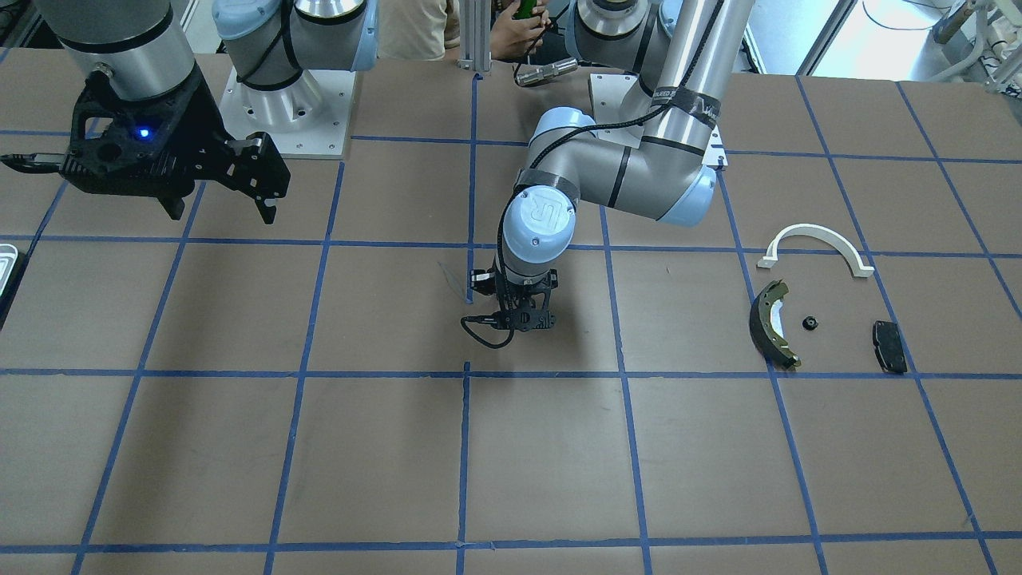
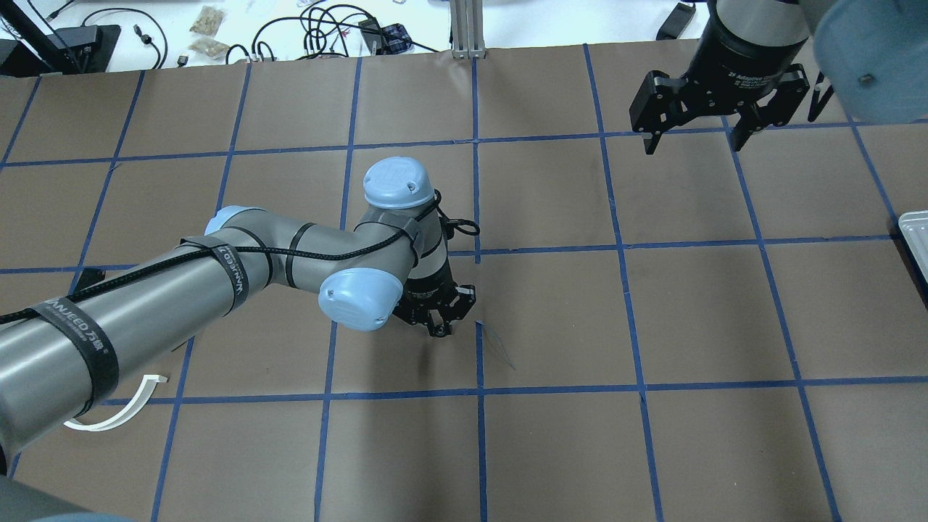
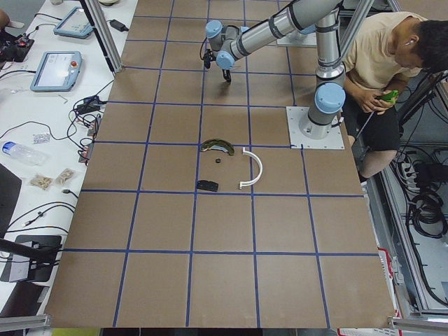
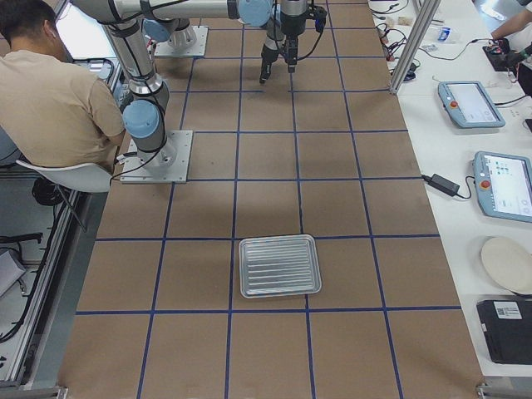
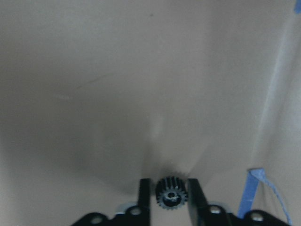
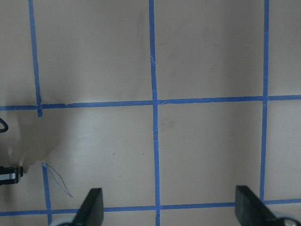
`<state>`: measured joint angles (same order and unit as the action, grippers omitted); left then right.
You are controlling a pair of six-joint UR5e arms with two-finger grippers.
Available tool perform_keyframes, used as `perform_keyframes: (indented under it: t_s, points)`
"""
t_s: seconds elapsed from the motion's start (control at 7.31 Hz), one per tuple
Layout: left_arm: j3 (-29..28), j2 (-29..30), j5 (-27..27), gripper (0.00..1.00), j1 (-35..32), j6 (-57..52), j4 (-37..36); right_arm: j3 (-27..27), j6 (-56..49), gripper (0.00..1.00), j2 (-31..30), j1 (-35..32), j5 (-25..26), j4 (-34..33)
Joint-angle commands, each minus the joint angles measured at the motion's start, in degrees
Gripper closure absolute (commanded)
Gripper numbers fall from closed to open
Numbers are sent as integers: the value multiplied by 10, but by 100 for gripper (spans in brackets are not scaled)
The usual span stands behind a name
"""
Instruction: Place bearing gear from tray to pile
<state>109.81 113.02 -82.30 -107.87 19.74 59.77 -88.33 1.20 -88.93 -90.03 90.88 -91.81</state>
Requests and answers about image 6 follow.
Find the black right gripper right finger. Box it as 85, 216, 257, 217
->
235, 186, 279, 226

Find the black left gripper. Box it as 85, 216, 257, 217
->
0, 166, 24, 185

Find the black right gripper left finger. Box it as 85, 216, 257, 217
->
72, 188, 104, 226

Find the loose blue tape thread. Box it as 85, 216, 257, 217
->
42, 162, 73, 198

